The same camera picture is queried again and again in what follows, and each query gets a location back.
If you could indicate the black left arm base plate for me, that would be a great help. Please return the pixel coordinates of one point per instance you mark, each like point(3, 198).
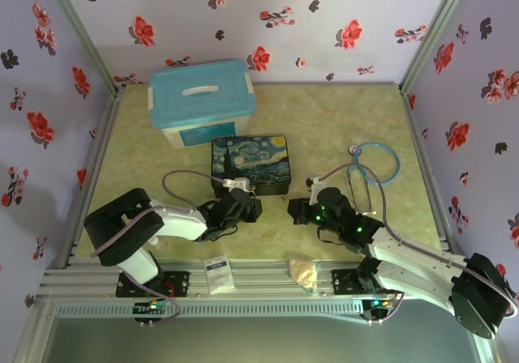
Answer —
point(178, 284)

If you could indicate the storage box with blue lid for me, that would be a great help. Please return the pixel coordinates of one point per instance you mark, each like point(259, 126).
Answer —
point(198, 91)

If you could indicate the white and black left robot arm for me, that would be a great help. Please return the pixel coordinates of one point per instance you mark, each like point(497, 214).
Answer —
point(178, 219)

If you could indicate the aluminium side frame rail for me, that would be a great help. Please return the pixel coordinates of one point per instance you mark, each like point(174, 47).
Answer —
point(95, 168)

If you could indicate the white paper packet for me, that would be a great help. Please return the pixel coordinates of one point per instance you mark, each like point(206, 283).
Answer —
point(219, 274)

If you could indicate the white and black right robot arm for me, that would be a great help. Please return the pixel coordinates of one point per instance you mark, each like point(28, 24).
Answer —
point(413, 266)

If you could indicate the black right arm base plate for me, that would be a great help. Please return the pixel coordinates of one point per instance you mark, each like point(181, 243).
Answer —
point(344, 283)

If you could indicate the clear bag with beige contents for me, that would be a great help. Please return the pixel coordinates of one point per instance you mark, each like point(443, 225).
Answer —
point(302, 276)

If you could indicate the blue stethoscope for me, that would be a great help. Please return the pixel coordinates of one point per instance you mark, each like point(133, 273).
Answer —
point(395, 164)

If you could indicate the starry night tin box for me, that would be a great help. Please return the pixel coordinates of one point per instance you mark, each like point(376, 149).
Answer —
point(255, 156)

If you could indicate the aluminium table edge rail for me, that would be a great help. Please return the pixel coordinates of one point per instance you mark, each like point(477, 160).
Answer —
point(259, 278)

